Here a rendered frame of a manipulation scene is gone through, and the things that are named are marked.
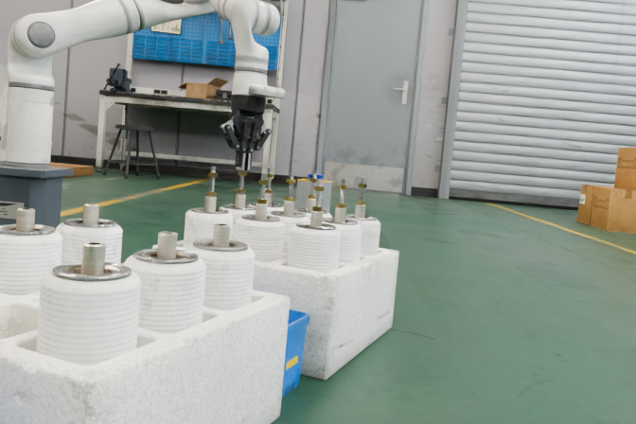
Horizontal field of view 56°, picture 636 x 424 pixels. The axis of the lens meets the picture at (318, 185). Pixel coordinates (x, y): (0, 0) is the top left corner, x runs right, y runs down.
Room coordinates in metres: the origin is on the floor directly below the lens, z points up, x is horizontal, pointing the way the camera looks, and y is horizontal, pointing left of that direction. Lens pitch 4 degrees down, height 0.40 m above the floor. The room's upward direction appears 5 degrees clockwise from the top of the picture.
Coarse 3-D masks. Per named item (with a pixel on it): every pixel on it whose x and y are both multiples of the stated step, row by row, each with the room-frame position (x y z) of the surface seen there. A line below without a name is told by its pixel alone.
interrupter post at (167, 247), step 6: (162, 234) 0.70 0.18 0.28; (168, 234) 0.70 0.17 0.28; (174, 234) 0.70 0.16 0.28; (162, 240) 0.70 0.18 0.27; (168, 240) 0.70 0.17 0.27; (174, 240) 0.70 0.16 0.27; (162, 246) 0.70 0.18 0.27; (168, 246) 0.70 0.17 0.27; (174, 246) 0.70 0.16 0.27; (162, 252) 0.70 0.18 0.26; (168, 252) 0.70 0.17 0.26; (174, 252) 0.70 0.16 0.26; (168, 258) 0.70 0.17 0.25; (174, 258) 0.71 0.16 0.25
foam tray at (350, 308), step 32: (384, 256) 1.26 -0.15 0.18; (256, 288) 1.07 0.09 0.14; (288, 288) 1.04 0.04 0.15; (320, 288) 1.02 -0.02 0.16; (352, 288) 1.09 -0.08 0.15; (384, 288) 1.28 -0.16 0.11; (320, 320) 1.01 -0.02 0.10; (352, 320) 1.11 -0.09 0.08; (384, 320) 1.30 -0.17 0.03; (320, 352) 1.01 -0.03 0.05; (352, 352) 1.12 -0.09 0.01
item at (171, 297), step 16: (144, 272) 0.66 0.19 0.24; (160, 272) 0.66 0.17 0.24; (176, 272) 0.67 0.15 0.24; (192, 272) 0.68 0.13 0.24; (144, 288) 0.66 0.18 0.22; (160, 288) 0.66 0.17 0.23; (176, 288) 0.67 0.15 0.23; (192, 288) 0.68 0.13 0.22; (144, 304) 0.66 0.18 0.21; (160, 304) 0.66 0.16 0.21; (176, 304) 0.67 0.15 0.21; (192, 304) 0.68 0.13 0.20; (144, 320) 0.66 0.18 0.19; (160, 320) 0.66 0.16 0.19; (176, 320) 0.67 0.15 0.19; (192, 320) 0.68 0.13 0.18
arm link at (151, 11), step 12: (144, 0) 1.42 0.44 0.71; (156, 0) 1.46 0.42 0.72; (192, 0) 1.52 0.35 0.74; (204, 0) 1.52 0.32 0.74; (144, 12) 1.42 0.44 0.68; (156, 12) 1.44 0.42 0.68; (168, 12) 1.47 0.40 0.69; (180, 12) 1.49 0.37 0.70; (192, 12) 1.51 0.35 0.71; (204, 12) 1.53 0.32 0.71; (144, 24) 1.43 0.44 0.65; (156, 24) 1.47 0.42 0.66
